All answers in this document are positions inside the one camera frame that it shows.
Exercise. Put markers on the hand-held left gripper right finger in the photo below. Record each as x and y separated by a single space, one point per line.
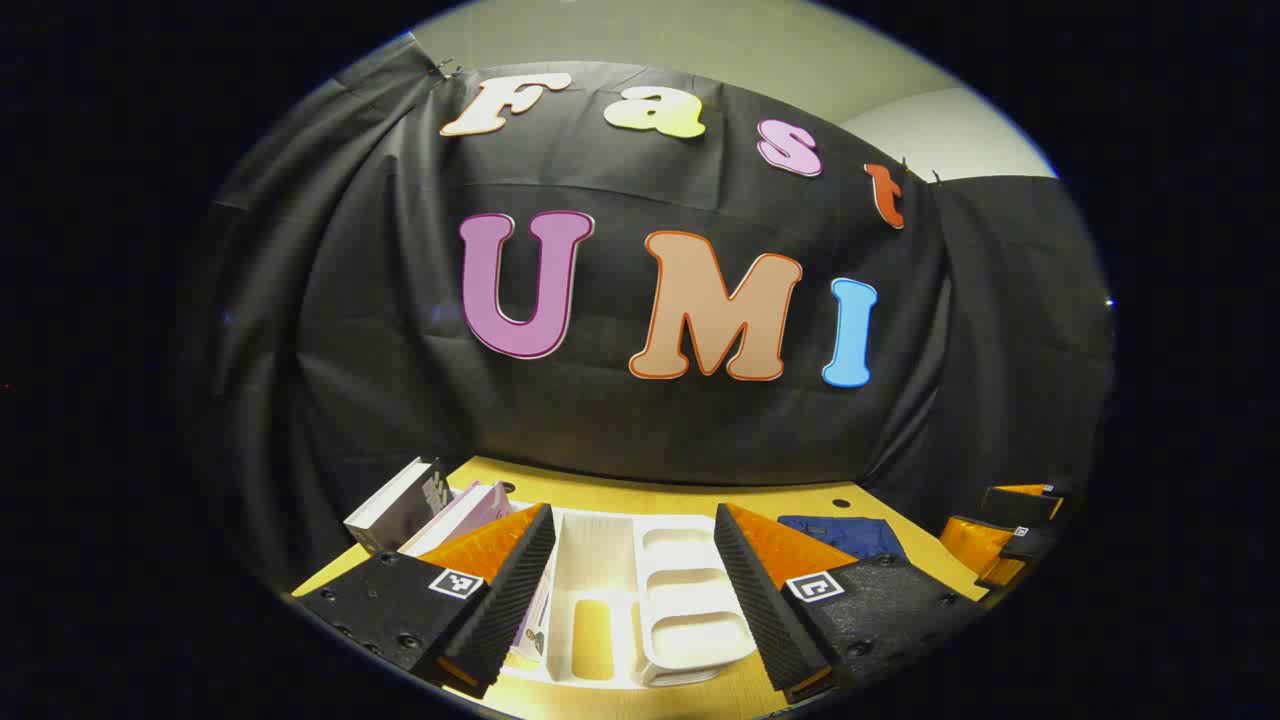
770 600

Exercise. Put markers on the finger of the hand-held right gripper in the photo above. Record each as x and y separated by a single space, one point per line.
1000 548
1025 505

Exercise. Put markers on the pink cover book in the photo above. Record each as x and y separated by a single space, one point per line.
465 515

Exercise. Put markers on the dark cover book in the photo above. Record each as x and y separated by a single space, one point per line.
390 510

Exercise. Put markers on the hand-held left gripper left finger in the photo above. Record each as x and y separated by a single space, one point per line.
500 600

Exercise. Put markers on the white plastic bookshelf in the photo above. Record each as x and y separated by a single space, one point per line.
690 600

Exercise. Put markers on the blue schoolbag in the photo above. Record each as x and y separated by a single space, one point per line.
850 535

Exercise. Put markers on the black backdrop cloth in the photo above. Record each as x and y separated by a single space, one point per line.
600 420

